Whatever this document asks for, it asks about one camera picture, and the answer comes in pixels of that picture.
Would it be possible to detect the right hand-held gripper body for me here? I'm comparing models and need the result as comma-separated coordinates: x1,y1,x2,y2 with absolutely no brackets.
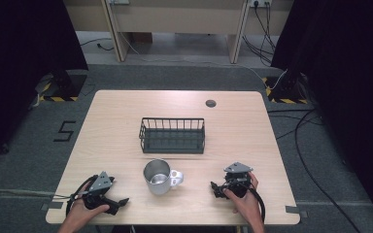
222,161,254,199

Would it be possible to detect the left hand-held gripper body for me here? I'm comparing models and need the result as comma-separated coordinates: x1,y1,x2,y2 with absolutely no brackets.
82,171,121,216

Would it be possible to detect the person's right hand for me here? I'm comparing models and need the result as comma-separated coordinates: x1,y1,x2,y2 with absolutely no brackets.
222,171,264,225

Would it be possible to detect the person's left hand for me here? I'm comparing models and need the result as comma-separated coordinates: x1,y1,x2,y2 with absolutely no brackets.
66,181,111,225

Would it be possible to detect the stainless steel mug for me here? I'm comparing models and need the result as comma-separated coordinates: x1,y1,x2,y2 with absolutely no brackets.
143,158,186,196

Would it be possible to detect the grey tape strip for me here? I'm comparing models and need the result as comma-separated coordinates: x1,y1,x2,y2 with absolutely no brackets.
285,205,309,219
40,200,65,212

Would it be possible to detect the black tape numeral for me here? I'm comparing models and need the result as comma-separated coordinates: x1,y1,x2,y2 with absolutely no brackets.
52,119,78,143

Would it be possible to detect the black stand base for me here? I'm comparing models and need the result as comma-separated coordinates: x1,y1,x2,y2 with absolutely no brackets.
261,72,309,105
34,69,89,103

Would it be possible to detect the black curtain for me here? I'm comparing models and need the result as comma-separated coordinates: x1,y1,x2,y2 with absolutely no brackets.
0,0,89,167
270,0,373,225

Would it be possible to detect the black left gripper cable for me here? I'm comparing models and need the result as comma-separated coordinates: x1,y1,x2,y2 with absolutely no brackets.
65,174,99,218

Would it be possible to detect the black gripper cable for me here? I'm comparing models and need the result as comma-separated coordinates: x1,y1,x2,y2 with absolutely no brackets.
65,174,99,218
248,186,267,224

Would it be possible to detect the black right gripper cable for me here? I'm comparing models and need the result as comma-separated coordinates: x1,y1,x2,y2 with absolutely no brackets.
248,186,267,224

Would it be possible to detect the black wire basket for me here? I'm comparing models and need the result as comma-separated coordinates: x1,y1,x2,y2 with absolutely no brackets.
138,116,206,155

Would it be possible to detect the long black floor cable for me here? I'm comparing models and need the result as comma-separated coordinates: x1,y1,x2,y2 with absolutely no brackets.
266,108,364,233

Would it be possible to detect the thin white gripper cable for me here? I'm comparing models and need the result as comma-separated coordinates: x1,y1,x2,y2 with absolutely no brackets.
0,187,79,200

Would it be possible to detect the short black floor cable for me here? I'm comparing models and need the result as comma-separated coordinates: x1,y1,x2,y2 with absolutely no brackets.
79,37,116,52

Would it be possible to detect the bundle of black power cables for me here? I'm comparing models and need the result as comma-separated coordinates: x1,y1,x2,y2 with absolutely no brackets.
241,2,278,68

